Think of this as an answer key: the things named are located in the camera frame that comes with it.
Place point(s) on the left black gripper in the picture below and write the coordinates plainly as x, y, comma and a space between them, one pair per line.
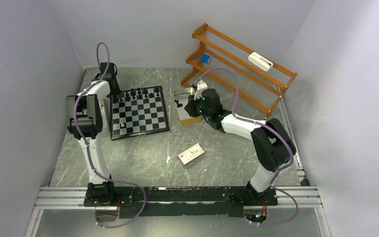
117, 92

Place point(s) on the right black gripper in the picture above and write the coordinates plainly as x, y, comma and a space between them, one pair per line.
190, 106

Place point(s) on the black piece board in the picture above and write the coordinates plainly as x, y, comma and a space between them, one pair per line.
133, 93
139, 93

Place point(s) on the black piece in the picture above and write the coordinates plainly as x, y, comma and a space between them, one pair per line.
127, 97

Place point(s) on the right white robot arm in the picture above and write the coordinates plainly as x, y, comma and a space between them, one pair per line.
274, 147

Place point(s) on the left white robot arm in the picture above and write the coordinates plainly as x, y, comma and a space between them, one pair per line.
87, 120

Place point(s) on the tin box white pieces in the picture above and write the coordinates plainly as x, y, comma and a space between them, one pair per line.
105, 112

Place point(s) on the black pawn in tin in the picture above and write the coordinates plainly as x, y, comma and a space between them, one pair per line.
178, 104

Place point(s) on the black white chessboard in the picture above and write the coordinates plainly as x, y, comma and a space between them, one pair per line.
140, 116

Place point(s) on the orange wooden rack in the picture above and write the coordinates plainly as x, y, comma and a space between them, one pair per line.
231, 68

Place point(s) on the blue block on rack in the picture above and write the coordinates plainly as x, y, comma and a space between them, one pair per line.
205, 58

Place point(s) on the white red card box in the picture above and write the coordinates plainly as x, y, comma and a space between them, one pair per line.
190, 154

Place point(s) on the white device on rack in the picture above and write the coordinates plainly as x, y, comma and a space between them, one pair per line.
261, 62

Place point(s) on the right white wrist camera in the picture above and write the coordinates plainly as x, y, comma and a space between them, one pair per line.
199, 86

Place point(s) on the black mounting base plate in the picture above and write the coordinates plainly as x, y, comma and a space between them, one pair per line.
177, 201

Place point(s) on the aluminium rail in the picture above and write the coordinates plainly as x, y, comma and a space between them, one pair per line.
73, 197

